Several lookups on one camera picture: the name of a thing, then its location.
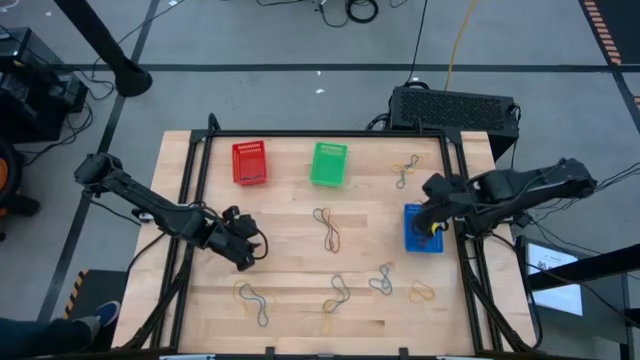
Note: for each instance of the black perforated computer case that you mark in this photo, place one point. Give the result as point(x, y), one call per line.
point(450, 110)

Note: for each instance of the orange black wheeled device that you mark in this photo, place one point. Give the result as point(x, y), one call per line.
point(20, 205)

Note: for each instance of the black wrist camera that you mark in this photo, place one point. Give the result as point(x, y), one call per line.
point(230, 214)
point(434, 185)

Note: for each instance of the black pole stand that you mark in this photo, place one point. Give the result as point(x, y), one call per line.
point(131, 77)

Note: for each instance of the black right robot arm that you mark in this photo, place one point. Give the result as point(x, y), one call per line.
point(525, 185)

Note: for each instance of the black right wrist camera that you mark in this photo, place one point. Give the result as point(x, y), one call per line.
point(434, 185)

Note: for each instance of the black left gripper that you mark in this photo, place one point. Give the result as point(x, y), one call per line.
point(235, 237)

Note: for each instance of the green plastic basket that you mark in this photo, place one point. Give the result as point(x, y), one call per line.
point(328, 165)

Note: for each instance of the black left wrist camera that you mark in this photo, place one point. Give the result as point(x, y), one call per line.
point(230, 214)

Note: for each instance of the person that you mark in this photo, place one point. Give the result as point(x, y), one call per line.
point(40, 335)

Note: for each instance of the blue plastic basket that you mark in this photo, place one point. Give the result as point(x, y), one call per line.
point(409, 245)

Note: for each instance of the red rubber band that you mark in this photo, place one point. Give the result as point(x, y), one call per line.
point(426, 237)
point(422, 244)
point(417, 240)
point(336, 246)

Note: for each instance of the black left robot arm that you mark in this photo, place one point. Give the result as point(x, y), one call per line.
point(150, 202)

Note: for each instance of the red plastic basket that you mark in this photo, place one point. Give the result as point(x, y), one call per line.
point(249, 160)

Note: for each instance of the computer monitor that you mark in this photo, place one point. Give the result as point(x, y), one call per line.
point(560, 300)

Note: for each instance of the black aluminium table frame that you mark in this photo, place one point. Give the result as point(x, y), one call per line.
point(360, 133)

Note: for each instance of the black orange hazard floor strip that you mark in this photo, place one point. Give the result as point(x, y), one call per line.
point(620, 25)

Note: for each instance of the person's shoe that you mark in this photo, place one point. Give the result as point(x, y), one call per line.
point(109, 312)

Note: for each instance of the black equipment cart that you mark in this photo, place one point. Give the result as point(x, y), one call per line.
point(30, 100)

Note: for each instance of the black mat hazard stripe edge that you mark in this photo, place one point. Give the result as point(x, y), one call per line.
point(100, 287)

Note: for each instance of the grey rubber bands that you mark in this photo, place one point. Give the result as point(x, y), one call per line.
point(385, 287)

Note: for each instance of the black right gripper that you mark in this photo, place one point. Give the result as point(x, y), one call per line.
point(452, 205)

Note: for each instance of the black metal beam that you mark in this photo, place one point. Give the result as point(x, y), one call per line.
point(585, 268)

